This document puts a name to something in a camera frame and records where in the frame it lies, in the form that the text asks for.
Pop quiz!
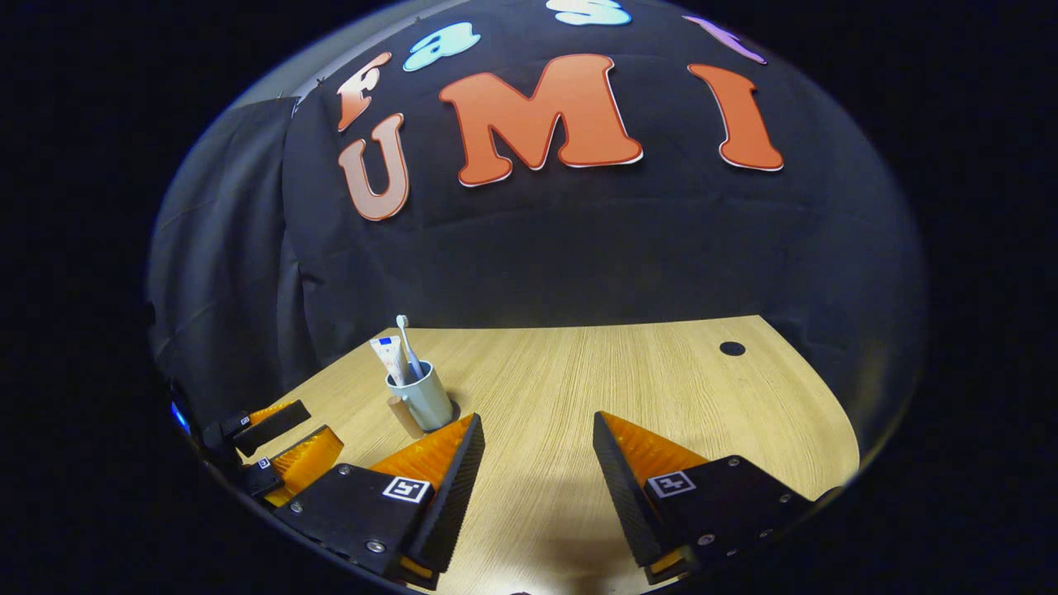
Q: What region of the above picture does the black backdrop cloth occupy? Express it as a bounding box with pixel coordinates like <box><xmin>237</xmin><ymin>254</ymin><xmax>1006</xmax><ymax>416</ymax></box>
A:
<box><xmin>147</xmin><ymin>0</ymin><xmax>927</xmax><ymax>464</ymax></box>

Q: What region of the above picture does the wooden desktop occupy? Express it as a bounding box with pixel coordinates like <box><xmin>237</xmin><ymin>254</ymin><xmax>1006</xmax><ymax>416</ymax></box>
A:
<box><xmin>248</xmin><ymin>315</ymin><xmax>860</xmax><ymax>595</ymax></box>

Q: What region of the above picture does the blue cup with wooden handle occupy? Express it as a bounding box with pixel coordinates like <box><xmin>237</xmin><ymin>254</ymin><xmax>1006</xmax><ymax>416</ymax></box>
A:
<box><xmin>385</xmin><ymin>361</ymin><xmax>455</xmax><ymax>439</ymax></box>

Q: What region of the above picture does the white toothbrush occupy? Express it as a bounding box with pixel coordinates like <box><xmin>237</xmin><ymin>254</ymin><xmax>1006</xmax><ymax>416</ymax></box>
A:
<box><xmin>395</xmin><ymin>315</ymin><xmax>425</xmax><ymax>381</ymax></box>

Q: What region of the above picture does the white toothpaste tube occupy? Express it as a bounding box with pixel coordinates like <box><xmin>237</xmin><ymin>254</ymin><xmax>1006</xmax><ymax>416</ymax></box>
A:
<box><xmin>369</xmin><ymin>336</ymin><xmax>407</xmax><ymax>387</ymax></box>

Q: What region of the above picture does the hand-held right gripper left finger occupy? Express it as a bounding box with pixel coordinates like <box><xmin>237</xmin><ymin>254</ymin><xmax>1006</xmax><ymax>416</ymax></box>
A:
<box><xmin>273</xmin><ymin>413</ymin><xmax>486</xmax><ymax>591</ymax></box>

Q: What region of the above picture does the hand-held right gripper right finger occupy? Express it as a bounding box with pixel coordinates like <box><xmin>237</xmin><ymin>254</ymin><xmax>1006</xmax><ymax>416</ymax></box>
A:
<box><xmin>593</xmin><ymin>411</ymin><xmax>815</xmax><ymax>586</ymax></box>

